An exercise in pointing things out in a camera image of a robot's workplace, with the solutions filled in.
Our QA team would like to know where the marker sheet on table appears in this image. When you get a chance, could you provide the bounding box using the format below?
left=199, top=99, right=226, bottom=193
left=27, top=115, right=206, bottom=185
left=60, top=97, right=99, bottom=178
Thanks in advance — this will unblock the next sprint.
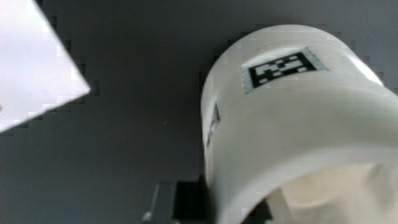
left=0, top=0, right=90, bottom=133

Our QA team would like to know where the white lamp shade with markers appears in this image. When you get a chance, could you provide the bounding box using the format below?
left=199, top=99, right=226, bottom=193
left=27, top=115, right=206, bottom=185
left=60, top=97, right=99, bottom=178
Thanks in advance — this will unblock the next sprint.
left=201, top=25, right=398, bottom=224

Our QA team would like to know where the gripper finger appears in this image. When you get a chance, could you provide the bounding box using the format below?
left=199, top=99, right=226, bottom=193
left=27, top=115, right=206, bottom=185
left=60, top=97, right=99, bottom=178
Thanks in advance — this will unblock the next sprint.
left=142, top=178, right=208, bottom=224

